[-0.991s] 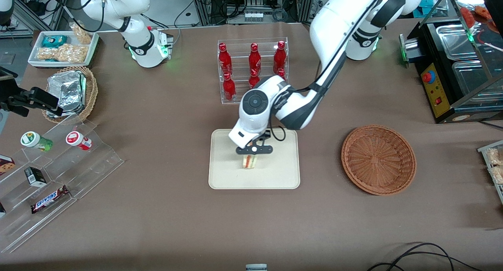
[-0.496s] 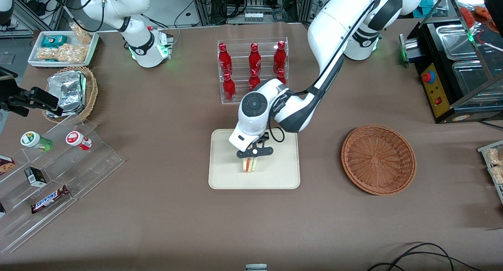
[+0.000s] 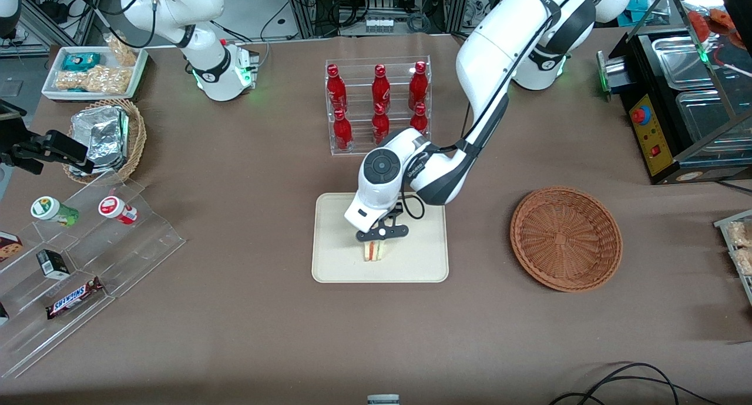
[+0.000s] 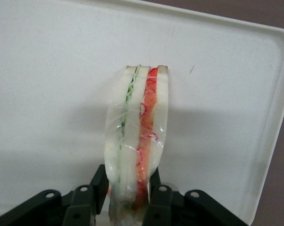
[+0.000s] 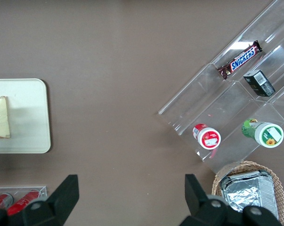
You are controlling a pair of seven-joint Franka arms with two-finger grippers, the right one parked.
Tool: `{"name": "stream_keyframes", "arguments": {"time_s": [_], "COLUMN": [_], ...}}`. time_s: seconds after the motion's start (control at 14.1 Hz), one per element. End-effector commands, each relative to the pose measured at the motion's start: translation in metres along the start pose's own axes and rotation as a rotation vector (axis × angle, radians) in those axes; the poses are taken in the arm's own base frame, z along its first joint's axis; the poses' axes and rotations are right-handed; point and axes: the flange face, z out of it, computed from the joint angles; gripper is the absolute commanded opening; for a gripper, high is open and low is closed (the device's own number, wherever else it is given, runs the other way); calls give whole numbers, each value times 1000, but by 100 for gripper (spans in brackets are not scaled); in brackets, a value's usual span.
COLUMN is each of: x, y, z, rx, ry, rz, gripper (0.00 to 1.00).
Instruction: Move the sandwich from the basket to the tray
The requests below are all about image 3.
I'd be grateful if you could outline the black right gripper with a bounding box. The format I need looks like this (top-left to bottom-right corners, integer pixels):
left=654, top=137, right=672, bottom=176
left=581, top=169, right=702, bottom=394
left=0, top=129, right=89, bottom=176

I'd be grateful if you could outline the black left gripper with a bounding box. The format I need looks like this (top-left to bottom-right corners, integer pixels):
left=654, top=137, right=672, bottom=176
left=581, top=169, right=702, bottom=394
left=355, top=205, right=410, bottom=258

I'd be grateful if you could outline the cream plastic tray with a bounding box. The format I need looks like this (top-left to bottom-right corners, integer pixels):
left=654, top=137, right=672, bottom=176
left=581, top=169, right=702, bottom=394
left=311, top=191, right=450, bottom=284

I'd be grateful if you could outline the white rectangular snack tray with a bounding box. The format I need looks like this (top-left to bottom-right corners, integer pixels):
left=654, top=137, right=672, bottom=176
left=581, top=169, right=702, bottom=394
left=42, top=45, right=148, bottom=102

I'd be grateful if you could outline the light wicker basket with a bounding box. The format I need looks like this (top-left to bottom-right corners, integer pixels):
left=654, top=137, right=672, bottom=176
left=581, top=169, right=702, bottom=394
left=63, top=98, right=147, bottom=186

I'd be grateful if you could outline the round brown wicker basket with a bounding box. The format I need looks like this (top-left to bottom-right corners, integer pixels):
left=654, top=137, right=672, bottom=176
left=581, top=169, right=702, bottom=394
left=509, top=185, right=623, bottom=293

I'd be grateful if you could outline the silver foil wrapped pack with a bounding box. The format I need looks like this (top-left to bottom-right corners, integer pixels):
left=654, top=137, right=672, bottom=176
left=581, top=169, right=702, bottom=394
left=69, top=106, right=130, bottom=178

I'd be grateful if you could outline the green lid drink cup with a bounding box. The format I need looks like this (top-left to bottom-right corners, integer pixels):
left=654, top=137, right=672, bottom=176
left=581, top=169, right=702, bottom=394
left=30, top=196, right=80, bottom=227

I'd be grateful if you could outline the large clear nut snack bag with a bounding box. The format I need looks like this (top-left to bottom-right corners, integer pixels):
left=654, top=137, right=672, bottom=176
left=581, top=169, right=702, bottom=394
left=55, top=65, right=132, bottom=95

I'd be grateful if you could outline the red lid drink cup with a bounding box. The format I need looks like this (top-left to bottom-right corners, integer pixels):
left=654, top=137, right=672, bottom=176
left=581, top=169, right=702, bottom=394
left=98, top=196, right=139, bottom=225

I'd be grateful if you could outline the teal snack packet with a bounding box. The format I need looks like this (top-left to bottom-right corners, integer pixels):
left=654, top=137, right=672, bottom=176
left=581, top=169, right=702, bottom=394
left=61, top=52, right=102, bottom=72

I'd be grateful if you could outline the clear acrylic bottle rack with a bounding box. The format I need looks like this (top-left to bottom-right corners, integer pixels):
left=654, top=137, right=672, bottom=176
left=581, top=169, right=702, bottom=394
left=324, top=55, right=432, bottom=156

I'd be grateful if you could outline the small clear nut snack bag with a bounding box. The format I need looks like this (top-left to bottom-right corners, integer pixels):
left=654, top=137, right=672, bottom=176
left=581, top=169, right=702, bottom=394
left=103, top=32, right=138, bottom=67

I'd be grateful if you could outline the brown cookie box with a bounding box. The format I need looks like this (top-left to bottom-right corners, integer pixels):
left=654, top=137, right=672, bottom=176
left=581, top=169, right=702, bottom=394
left=0, top=231, right=24, bottom=264

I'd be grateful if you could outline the small black box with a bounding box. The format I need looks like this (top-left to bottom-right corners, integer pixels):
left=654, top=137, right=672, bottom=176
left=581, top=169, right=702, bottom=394
left=36, top=249, right=72, bottom=280

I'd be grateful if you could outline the red cola bottle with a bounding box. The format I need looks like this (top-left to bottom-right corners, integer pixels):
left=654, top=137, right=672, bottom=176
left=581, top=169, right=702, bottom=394
left=408, top=102, right=429, bottom=136
left=325, top=63, right=348, bottom=113
left=371, top=102, right=391, bottom=145
left=408, top=61, right=429, bottom=109
left=371, top=63, right=392, bottom=109
left=333, top=108, right=354, bottom=152

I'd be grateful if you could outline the clear acrylic stepped stand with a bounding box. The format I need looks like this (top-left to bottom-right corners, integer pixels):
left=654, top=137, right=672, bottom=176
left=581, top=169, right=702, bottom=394
left=0, top=170, right=186, bottom=378

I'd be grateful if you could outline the Snickers chocolate bar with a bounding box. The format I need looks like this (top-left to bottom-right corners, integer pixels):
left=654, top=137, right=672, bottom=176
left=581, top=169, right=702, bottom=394
left=45, top=277, right=105, bottom=320

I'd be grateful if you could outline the brown table cover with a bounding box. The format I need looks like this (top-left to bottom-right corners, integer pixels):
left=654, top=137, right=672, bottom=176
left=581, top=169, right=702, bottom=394
left=0, top=31, right=752, bottom=405

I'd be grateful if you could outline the black food warmer cabinet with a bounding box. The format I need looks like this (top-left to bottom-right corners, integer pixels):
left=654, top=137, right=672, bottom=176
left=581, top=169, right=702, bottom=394
left=596, top=0, right=752, bottom=186

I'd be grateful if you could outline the clear wrapped snack pack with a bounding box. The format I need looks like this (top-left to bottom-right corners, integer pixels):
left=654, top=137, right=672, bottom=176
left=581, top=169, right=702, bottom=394
left=731, top=247, right=752, bottom=277
left=727, top=219, right=752, bottom=247

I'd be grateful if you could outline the red food in warmer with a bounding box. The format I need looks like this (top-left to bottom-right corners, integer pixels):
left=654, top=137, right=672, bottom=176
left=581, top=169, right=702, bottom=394
left=686, top=6, right=744, bottom=48

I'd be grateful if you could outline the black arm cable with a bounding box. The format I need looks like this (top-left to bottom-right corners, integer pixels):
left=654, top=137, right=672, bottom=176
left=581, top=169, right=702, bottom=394
left=401, top=0, right=594, bottom=220

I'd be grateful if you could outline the black floor cable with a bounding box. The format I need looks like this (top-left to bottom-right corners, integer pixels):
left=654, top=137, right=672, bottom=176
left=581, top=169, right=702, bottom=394
left=579, top=374, right=724, bottom=405
left=549, top=362, right=683, bottom=405

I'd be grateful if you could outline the white wire rack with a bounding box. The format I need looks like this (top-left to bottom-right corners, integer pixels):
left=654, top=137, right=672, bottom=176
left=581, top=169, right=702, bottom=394
left=713, top=209, right=752, bottom=307

